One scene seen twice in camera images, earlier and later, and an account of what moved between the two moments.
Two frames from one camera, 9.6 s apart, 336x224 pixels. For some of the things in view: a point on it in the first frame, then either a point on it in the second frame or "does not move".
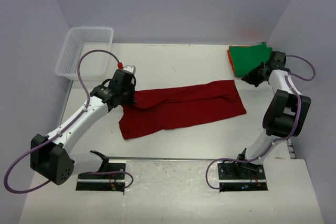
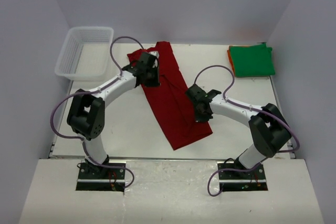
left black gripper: (131, 100) -> (155, 82)
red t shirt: (157, 109) -> (174, 106)
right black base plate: (241, 177) does not move
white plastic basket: (94, 65) does not move
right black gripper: (250, 76) -> (199, 118)
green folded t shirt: (245, 58) does not move
